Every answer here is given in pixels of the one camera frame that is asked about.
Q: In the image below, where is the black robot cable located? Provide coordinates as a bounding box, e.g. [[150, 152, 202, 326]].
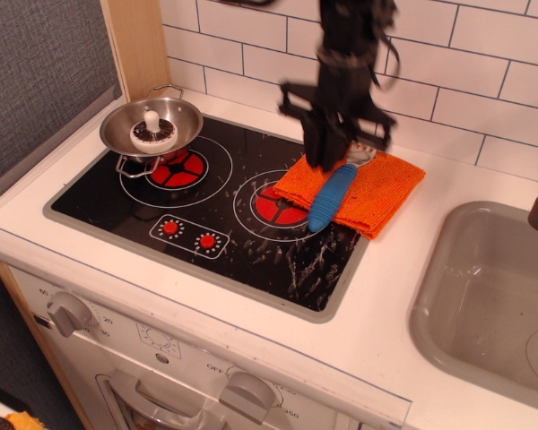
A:
[[214, 0, 403, 93]]

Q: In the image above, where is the oven door with handle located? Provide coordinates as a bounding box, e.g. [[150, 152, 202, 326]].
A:
[[94, 368, 342, 430]]

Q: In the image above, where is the right red stove button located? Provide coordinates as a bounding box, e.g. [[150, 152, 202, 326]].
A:
[[199, 234, 217, 249]]

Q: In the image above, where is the left red stove button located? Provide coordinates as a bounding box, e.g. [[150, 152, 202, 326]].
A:
[[162, 220, 179, 236]]

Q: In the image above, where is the grey plastic sink basin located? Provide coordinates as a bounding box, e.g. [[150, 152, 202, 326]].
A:
[[410, 202, 538, 409]]

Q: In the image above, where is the small steel pot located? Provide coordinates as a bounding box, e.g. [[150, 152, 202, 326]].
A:
[[100, 96, 204, 178]]

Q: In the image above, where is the red stove button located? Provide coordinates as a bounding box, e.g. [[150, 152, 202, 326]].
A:
[[162, 220, 179, 236], [199, 234, 217, 249]]

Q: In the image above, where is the orange folded cloth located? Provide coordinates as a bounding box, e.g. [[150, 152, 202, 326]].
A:
[[274, 153, 425, 239]]

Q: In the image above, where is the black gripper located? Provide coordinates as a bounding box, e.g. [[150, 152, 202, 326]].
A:
[[279, 56, 395, 172]]

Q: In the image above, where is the wooden side post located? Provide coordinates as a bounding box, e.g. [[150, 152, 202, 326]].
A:
[[100, 0, 170, 101]]

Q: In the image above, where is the right grey oven knob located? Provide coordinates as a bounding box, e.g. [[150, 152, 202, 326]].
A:
[[219, 372, 276, 425]]

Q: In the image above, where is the black toy stovetop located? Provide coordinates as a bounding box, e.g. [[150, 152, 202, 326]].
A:
[[44, 117, 369, 323]]

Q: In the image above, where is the blue handled metal fork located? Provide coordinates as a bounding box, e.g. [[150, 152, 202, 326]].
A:
[[308, 142, 377, 233]]

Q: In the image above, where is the white toy mushroom slice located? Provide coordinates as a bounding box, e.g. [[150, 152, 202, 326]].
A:
[[130, 110, 178, 154]]

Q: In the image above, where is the grey oven knob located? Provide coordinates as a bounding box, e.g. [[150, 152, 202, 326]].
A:
[[47, 292, 92, 338], [219, 372, 276, 425]]

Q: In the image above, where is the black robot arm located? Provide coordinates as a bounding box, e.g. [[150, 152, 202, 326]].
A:
[[279, 1, 398, 172]]

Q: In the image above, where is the orange object bottom left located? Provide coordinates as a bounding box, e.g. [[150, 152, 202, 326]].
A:
[[5, 411, 46, 430]]

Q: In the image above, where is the left grey oven knob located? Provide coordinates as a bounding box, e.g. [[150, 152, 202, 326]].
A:
[[47, 292, 92, 338]]

